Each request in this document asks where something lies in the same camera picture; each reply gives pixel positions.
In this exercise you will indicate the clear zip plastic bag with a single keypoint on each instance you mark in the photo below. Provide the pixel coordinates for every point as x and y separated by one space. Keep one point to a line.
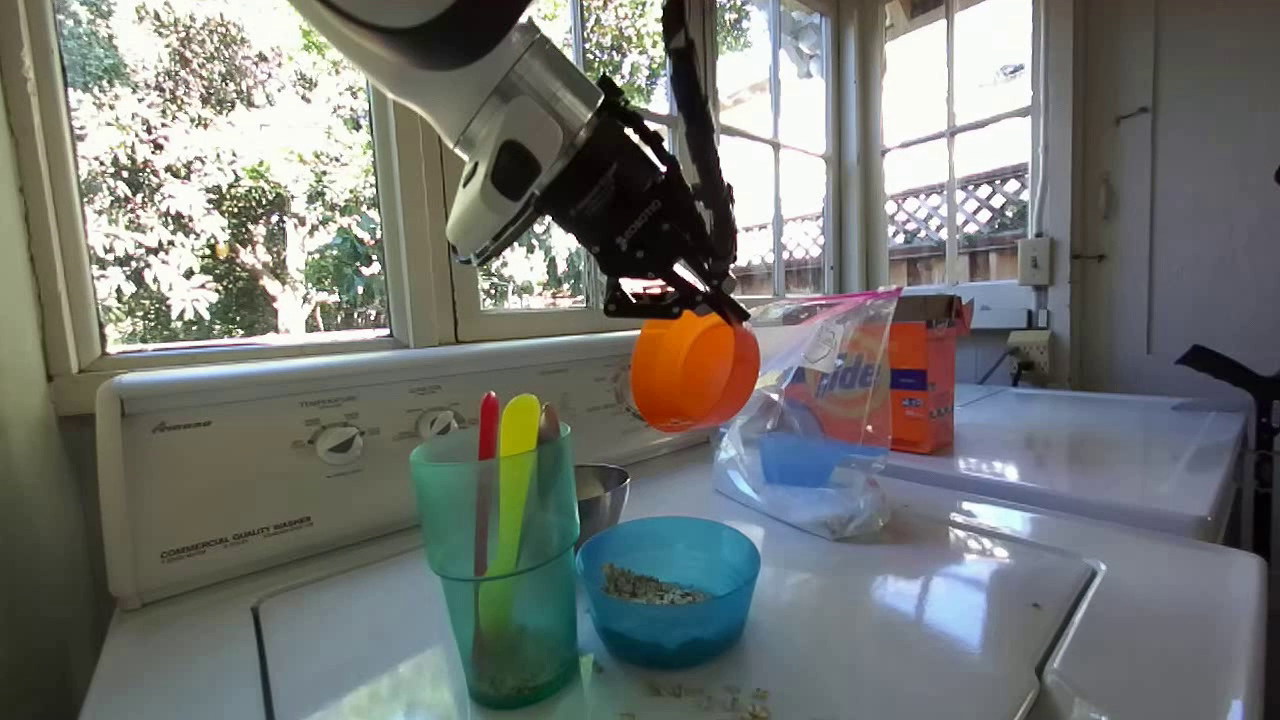
821 375

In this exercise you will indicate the small metal bowl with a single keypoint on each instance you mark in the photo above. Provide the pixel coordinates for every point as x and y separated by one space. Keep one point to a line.
601 497

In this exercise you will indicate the blue plastic bowl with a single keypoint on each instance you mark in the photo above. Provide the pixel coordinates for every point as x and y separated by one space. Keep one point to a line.
671 588

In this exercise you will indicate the yellow-green plastic spoon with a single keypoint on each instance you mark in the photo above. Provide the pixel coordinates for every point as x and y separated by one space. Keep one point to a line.
509 486

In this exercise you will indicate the orange plastic bowl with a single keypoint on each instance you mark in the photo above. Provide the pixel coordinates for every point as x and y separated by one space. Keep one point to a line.
692 368

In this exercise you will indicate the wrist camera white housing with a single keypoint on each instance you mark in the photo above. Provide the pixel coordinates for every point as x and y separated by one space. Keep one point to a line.
512 156

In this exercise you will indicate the robot arm white silver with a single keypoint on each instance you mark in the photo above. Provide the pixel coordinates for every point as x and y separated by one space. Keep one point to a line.
452 56

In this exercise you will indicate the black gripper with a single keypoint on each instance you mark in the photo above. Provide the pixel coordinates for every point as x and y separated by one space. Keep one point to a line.
662 241

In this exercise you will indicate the white washing machine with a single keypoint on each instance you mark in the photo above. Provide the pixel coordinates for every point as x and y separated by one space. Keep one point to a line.
266 567

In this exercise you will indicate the pink plastic spoon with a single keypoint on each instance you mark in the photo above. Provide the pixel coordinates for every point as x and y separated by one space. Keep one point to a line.
487 453

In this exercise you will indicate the blue scoop inside bag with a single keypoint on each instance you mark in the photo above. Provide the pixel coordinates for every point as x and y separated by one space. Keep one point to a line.
801 460

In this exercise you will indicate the teal translucent plastic cup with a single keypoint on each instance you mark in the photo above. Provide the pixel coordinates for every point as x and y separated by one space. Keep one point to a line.
537 654

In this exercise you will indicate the orange detergent box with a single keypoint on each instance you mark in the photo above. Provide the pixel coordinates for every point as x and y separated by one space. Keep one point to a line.
922 355

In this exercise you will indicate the white dryer top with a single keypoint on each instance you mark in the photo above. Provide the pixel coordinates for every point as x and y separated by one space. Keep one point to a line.
1147 460

